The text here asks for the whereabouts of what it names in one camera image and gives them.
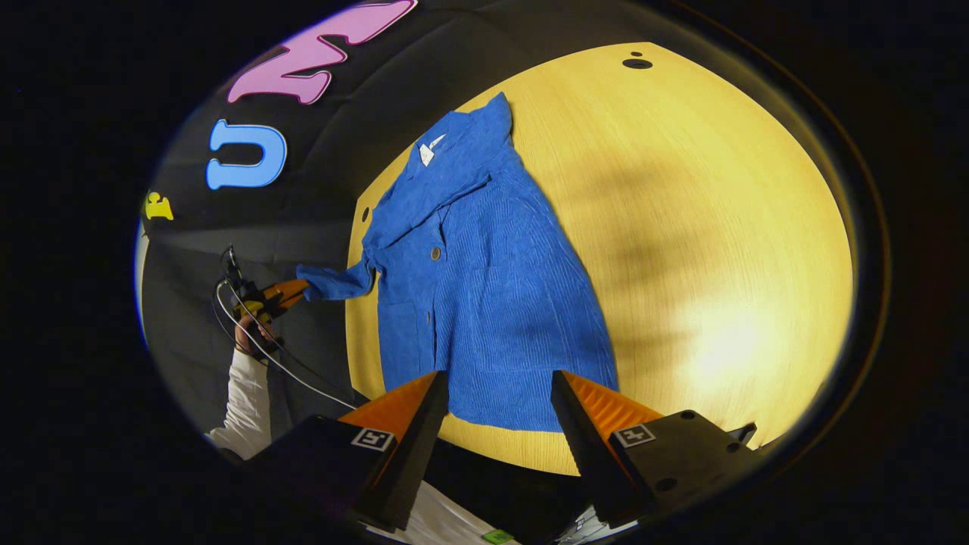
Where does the white printed sheet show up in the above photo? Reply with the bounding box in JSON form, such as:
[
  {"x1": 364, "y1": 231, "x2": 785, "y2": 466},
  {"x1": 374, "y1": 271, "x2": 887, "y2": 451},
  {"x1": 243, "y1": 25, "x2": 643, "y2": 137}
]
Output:
[{"x1": 556, "y1": 506, "x2": 638, "y2": 545}]

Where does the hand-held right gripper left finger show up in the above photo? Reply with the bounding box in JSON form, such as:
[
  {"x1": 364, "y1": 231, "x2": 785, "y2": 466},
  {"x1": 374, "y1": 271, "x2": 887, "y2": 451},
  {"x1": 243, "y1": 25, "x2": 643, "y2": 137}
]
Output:
[{"x1": 244, "y1": 369, "x2": 451, "y2": 533}]

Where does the blue corduroy jacket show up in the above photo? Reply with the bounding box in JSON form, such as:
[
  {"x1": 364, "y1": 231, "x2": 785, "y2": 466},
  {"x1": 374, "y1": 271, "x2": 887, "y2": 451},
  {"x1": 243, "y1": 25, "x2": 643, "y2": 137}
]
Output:
[{"x1": 295, "y1": 92, "x2": 620, "y2": 434}]

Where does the black backdrop cloth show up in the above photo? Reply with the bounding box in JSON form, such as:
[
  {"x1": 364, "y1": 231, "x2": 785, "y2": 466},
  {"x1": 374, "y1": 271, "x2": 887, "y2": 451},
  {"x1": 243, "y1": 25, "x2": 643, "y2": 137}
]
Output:
[{"x1": 136, "y1": 0, "x2": 667, "y2": 455}]

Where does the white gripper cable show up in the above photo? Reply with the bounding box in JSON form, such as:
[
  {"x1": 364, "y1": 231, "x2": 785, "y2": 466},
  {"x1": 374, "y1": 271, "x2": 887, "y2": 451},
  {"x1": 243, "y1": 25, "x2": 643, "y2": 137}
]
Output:
[{"x1": 214, "y1": 279, "x2": 358, "y2": 410}]

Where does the white cloth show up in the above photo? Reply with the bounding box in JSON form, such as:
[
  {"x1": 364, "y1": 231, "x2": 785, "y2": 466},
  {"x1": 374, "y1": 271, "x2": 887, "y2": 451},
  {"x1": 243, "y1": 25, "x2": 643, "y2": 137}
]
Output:
[{"x1": 363, "y1": 481, "x2": 523, "y2": 545}]

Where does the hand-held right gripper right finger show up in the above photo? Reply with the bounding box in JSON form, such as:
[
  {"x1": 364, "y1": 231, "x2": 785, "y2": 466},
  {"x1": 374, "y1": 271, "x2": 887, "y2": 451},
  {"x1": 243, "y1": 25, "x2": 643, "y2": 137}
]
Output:
[{"x1": 550, "y1": 369, "x2": 759, "y2": 529}]

